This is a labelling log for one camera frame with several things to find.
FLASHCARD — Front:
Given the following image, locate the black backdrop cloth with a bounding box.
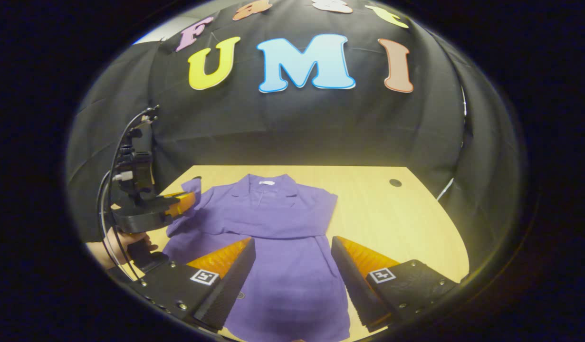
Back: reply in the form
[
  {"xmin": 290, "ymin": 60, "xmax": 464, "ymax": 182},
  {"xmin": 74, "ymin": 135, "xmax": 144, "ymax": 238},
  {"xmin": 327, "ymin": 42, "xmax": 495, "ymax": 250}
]
[{"xmin": 67, "ymin": 0, "xmax": 523, "ymax": 276}]

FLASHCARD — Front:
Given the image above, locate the purple shirt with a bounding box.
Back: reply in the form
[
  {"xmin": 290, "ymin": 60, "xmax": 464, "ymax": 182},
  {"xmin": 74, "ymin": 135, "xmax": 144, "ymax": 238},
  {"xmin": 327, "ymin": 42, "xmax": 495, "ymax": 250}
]
[{"xmin": 162, "ymin": 173, "xmax": 352, "ymax": 342}]

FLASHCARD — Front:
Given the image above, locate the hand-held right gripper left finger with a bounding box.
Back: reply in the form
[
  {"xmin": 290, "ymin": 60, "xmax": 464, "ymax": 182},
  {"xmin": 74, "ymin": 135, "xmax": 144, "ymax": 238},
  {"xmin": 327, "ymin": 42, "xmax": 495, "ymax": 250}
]
[{"xmin": 128, "ymin": 237, "xmax": 257, "ymax": 333}]

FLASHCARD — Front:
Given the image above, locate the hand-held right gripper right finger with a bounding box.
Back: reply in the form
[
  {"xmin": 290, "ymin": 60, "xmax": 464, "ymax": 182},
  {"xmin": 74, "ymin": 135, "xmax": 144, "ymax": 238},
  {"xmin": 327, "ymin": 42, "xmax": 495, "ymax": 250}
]
[{"xmin": 330, "ymin": 236, "xmax": 460, "ymax": 333}]

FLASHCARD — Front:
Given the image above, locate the black cable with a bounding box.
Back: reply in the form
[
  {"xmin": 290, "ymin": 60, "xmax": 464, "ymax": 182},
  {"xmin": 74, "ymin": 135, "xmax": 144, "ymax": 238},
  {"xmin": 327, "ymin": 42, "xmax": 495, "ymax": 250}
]
[{"xmin": 98, "ymin": 105, "xmax": 161, "ymax": 281}]

